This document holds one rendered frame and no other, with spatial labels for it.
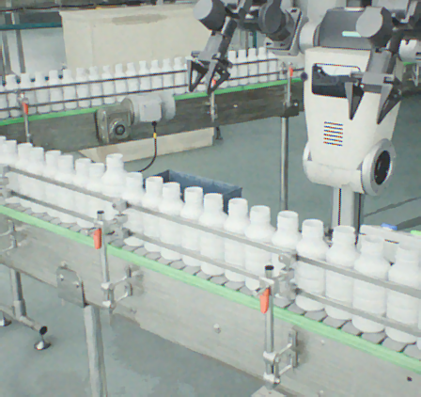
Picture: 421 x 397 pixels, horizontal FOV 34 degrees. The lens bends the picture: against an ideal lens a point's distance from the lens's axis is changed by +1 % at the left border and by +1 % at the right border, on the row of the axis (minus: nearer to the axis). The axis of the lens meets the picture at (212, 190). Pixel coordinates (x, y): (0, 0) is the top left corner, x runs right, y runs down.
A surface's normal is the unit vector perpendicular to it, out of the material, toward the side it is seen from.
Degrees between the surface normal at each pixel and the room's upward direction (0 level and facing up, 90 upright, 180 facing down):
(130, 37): 90
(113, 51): 90
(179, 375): 0
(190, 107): 90
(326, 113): 90
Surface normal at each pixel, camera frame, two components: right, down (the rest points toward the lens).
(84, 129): 0.51, 0.27
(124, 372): -0.03, -0.95
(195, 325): -0.65, 0.26
